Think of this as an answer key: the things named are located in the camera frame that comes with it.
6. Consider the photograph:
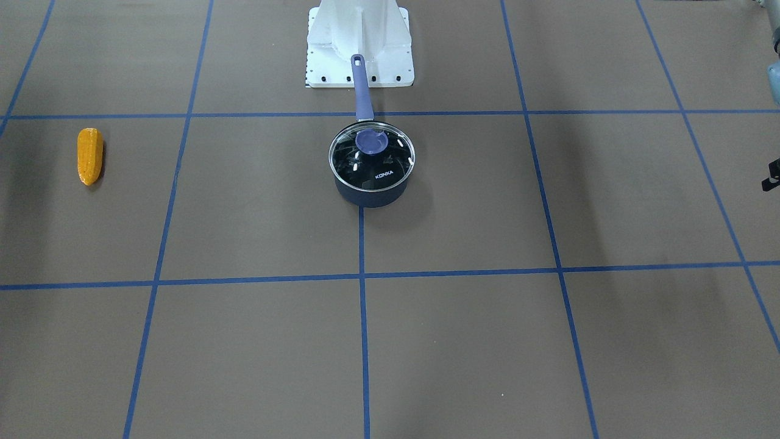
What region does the yellow corn cob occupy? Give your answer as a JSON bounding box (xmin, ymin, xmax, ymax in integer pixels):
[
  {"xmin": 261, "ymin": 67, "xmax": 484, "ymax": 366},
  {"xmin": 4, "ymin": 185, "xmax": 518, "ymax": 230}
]
[{"xmin": 76, "ymin": 127, "xmax": 105, "ymax": 186}]

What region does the glass pot lid blue knob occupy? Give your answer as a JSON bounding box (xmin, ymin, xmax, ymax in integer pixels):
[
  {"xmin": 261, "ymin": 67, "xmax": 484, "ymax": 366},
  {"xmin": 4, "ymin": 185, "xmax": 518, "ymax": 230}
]
[{"xmin": 328, "ymin": 121, "xmax": 417, "ymax": 193}]

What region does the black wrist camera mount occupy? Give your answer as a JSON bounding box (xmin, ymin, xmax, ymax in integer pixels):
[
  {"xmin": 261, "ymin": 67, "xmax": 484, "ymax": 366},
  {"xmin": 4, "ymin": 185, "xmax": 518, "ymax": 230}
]
[{"xmin": 761, "ymin": 159, "xmax": 780, "ymax": 192}]

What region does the dark blue saucepan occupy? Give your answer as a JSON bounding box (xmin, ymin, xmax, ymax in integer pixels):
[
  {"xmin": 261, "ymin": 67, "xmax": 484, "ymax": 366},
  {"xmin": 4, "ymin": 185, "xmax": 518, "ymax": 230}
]
[{"xmin": 328, "ymin": 54, "xmax": 417, "ymax": 208}]

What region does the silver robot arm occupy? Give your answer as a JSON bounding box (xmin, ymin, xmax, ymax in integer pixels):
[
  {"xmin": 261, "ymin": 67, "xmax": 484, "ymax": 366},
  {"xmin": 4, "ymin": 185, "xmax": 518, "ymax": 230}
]
[{"xmin": 755, "ymin": 1, "xmax": 779, "ymax": 106}]

